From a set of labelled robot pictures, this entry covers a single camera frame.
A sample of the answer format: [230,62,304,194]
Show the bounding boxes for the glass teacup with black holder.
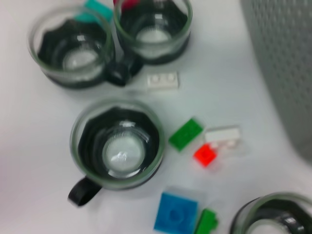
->
[28,6,144,88]
[112,0,193,65]
[229,192,312,234]
[67,98,166,208]

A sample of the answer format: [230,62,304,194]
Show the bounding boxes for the dark red curved brick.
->
[113,0,141,13]

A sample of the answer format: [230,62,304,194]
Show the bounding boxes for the teal brick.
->
[73,0,114,22]

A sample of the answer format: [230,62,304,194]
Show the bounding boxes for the grey-green perforated storage bin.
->
[240,0,312,169]

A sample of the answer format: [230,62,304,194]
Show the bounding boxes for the green flat brick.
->
[168,117,205,154]

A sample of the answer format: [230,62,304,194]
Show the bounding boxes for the white flat plate brick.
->
[147,71,181,91]

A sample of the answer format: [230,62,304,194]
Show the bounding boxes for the small red brick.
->
[193,143,220,169]

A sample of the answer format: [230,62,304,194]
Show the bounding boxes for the white tall brick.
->
[204,124,249,156]

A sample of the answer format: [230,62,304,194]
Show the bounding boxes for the blue square brick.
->
[153,186,207,232]

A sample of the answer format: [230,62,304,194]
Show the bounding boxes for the dark green studded brick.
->
[194,208,219,234]

